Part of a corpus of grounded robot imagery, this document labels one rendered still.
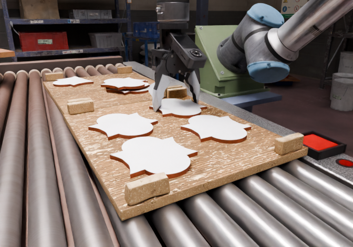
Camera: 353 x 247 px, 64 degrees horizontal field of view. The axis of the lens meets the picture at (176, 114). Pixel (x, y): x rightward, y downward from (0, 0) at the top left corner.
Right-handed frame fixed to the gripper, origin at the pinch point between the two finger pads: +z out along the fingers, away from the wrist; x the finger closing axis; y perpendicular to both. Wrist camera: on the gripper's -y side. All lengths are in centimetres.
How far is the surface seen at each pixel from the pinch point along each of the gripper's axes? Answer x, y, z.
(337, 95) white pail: -319, 144, 72
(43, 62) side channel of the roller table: 22, 89, -2
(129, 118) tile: 13.9, -2.6, -0.2
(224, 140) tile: 2.9, -21.7, 0.4
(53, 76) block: 22, 50, -2
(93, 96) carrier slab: 15.4, 22.5, 0.2
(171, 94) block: -2.8, 8.5, -0.9
